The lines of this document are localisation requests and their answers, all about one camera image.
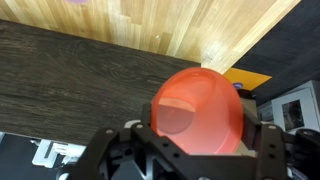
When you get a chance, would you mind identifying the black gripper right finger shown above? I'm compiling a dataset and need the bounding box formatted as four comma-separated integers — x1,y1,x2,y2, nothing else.
233,106,320,180

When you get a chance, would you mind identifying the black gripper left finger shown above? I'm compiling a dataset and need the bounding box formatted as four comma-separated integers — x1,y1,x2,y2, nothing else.
66,103,201,180

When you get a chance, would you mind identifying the red plastic cup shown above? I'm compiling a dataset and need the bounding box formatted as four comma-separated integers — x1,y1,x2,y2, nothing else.
151,68,243,155

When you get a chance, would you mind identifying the purple translucent cup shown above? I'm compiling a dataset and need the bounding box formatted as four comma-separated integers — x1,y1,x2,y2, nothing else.
65,0,89,4

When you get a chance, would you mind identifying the orange floor mat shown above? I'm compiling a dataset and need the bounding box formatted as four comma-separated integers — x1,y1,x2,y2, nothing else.
223,68,271,90

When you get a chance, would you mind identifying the dark wooden board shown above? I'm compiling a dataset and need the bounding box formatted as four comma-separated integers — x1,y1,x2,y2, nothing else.
0,20,196,144

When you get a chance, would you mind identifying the wooden table with grey frame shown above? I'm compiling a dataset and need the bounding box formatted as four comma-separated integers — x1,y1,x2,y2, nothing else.
0,0,302,75

